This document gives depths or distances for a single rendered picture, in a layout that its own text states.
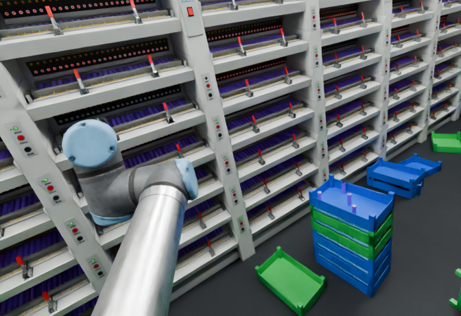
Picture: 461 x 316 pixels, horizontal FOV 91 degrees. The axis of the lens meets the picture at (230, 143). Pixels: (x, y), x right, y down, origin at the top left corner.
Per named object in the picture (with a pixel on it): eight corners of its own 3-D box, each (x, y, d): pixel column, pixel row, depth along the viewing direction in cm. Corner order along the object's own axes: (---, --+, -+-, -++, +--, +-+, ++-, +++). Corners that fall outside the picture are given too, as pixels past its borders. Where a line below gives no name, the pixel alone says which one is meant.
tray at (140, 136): (206, 121, 109) (204, 103, 103) (60, 171, 85) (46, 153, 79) (188, 104, 122) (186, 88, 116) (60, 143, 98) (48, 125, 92)
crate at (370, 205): (394, 207, 102) (395, 192, 99) (373, 232, 92) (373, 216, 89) (331, 185, 125) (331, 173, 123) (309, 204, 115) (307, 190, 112)
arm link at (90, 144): (70, 179, 41) (50, 125, 40) (80, 167, 53) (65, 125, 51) (124, 162, 45) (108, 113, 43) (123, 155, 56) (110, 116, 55)
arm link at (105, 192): (138, 223, 46) (119, 165, 43) (84, 234, 46) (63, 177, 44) (154, 202, 55) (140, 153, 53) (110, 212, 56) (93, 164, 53)
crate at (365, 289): (389, 270, 116) (391, 258, 113) (372, 298, 106) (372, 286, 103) (334, 240, 140) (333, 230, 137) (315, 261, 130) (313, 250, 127)
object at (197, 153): (215, 158, 116) (213, 137, 107) (84, 214, 92) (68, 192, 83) (198, 138, 129) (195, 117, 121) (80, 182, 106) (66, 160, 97)
